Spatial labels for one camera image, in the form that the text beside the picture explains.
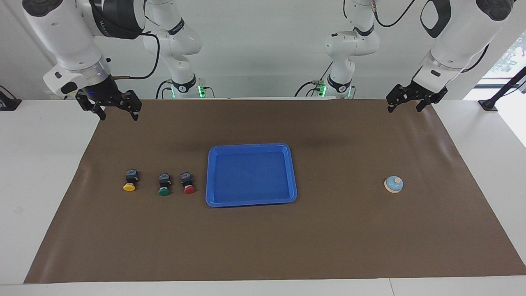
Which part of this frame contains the black base cable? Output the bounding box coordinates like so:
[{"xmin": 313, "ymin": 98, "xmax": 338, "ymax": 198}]
[
  {"xmin": 155, "ymin": 79, "xmax": 174, "ymax": 99},
  {"xmin": 294, "ymin": 62, "xmax": 334, "ymax": 97}
]

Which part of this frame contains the yellow push button switch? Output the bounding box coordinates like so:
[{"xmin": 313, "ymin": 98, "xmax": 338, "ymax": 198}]
[{"xmin": 123, "ymin": 169, "xmax": 139, "ymax": 192}]

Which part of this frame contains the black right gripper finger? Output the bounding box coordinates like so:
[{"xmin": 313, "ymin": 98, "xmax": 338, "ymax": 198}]
[
  {"xmin": 76, "ymin": 95, "xmax": 107, "ymax": 121},
  {"xmin": 122, "ymin": 90, "xmax": 143, "ymax": 122}
]

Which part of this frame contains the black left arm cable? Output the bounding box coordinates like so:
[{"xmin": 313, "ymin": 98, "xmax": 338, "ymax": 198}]
[{"xmin": 370, "ymin": 0, "xmax": 424, "ymax": 32}]

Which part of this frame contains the brown table mat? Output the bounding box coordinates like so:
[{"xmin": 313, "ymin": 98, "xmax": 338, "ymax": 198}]
[{"xmin": 24, "ymin": 99, "xmax": 526, "ymax": 284}]

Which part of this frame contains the black left base cable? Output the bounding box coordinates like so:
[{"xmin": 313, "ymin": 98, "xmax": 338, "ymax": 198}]
[{"xmin": 294, "ymin": 62, "xmax": 334, "ymax": 97}]

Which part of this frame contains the black camera stand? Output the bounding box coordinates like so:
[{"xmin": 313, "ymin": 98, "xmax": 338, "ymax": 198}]
[{"xmin": 478, "ymin": 66, "xmax": 526, "ymax": 112}]

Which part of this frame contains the black table clamp bracket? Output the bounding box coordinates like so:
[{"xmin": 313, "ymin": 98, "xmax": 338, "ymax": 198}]
[{"xmin": 0, "ymin": 86, "xmax": 22, "ymax": 111}]

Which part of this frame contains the blue plastic tray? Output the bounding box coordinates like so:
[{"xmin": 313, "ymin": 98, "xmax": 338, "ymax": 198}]
[{"xmin": 205, "ymin": 143, "xmax": 298, "ymax": 208}]

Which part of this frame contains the red push button switch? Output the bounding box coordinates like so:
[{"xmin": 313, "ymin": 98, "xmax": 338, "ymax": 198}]
[{"xmin": 180, "ymin": 172, "xmax": 196, "ymax": 194}]

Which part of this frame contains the green push button switch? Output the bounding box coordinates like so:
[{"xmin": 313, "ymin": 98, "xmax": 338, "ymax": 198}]
[{"xmin": 158, "ymin": 173, "xmax": 172, "ymax": 197}]

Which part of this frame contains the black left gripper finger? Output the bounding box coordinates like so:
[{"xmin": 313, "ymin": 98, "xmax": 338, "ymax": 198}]
[
  {"xmin": 416, "ymin": 87, "xmax": 448, "ymax": 113},
  {"xmin": 387, "ymin": 84, "xmax": 411, "ymax": 113}
]

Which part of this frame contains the black right base cable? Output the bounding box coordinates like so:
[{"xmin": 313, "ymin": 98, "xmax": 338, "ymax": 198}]
[{"xmin": 155, "ymin": 79, "xmax": 174, "ymax": 99}]

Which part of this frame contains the light blue call bell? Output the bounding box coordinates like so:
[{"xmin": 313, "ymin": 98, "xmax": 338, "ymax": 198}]
[{"xmin": 384, "ymin": 176, "xmax": 404, "ymax": 194}]

